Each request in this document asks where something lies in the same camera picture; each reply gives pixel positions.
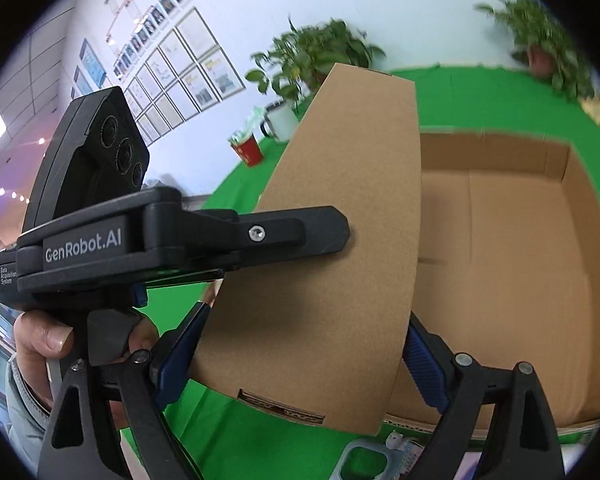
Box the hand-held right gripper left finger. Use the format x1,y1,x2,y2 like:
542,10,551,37
37,301,216,480

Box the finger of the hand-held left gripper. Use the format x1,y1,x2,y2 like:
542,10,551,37
182,205,351,268

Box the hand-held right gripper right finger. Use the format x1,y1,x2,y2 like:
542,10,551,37
405,311,567,480

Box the brown cardboard box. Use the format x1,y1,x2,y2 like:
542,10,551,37
187,62,600,436

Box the light blue phone case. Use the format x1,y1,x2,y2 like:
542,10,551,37
332,432,407,480

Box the person's left forearm grey sleeve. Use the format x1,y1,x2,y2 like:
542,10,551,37
4,355,55,437

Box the person's left hand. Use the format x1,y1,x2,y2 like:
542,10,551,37
12,310,160,403

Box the red paper cup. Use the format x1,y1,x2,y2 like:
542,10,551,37
229,129,266,167

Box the green tablecloth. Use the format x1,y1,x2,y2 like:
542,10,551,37
115,62,600,480

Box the white enamel mug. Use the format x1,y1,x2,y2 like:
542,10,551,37
260,102,302,144

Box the leafy green plant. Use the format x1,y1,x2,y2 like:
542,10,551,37
245,17,387,112

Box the row of portrait photos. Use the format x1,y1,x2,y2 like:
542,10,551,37
111,0,227,77

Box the potted plant in terracotta pot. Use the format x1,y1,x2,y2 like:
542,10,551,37
474,0,597,102

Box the blue wall poster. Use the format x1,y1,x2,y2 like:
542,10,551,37
79,37,107,87
73,65,95,98

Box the wall of framed certificates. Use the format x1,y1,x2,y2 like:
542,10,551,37
121,6,247,144

